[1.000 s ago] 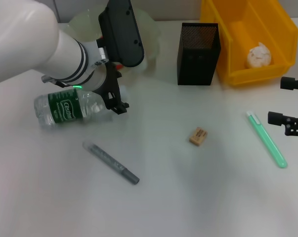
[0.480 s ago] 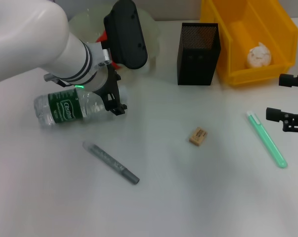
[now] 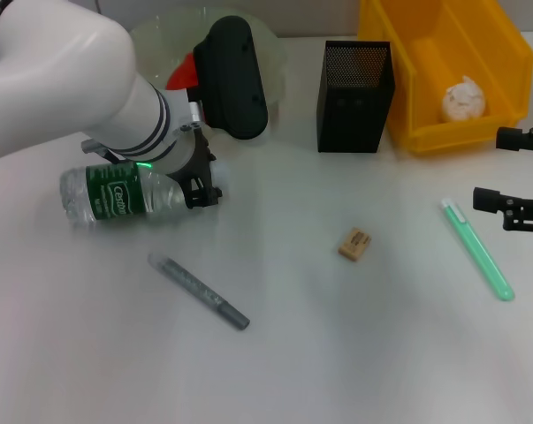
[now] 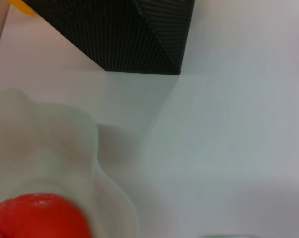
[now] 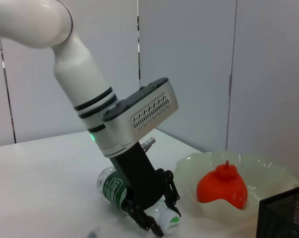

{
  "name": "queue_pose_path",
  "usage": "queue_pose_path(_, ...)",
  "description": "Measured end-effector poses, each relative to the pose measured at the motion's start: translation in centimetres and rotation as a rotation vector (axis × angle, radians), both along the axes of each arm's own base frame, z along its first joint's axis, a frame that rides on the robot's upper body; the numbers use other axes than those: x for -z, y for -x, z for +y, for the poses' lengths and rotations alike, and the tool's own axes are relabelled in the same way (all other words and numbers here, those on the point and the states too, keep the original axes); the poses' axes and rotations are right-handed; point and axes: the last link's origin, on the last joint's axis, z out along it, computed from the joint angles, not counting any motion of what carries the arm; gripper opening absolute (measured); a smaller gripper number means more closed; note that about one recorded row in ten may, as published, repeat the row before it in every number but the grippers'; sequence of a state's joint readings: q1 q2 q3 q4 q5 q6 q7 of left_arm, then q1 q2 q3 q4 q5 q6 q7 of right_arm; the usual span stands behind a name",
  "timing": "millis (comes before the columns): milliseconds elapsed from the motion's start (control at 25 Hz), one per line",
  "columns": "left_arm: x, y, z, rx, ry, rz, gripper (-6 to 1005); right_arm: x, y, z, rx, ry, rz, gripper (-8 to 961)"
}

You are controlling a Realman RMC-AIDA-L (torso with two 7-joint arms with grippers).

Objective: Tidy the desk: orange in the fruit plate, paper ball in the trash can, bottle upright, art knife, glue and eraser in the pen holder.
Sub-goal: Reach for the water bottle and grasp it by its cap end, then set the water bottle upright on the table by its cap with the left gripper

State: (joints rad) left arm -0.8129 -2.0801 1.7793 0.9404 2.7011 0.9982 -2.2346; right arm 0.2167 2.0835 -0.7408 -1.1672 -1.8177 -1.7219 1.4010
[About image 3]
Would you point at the yellow plastic bin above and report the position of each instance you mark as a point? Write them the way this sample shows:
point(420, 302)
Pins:
point(429, 66)

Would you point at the clear green-label water bottle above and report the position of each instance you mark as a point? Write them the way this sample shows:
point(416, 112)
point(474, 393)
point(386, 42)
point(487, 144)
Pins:
point(107, 194)

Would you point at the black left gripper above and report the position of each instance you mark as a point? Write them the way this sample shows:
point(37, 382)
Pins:
point(200, 154)

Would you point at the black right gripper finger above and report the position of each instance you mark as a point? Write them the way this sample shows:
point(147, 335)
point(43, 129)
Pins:
point(509, 207)
point(524, 137)

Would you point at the white paper ball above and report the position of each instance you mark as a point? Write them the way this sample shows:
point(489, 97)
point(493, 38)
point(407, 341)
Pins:
point(464, 100)

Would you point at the red-orange fruit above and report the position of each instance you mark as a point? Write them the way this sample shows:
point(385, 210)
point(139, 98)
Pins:
point(182, 77)

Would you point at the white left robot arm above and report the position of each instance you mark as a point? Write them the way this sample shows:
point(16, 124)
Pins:
point(71, 79)

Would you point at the black mesh pen holder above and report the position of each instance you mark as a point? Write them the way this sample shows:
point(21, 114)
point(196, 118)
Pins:
point(354, 119)

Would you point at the small tan eraser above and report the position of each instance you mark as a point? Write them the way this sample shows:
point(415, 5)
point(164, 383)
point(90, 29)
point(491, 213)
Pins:
point(355, 244)

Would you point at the pale green glass fruit bowl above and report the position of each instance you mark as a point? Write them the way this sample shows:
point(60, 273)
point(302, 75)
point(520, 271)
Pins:
point(275, 66)

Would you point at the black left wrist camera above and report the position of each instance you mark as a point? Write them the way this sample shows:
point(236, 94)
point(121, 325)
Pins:
point(233, 79)

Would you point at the mint green pen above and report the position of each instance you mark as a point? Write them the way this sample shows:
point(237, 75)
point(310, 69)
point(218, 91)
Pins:
point(474, 247)

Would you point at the grey glitter pen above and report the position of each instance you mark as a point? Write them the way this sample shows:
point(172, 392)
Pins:
point(200, 291)

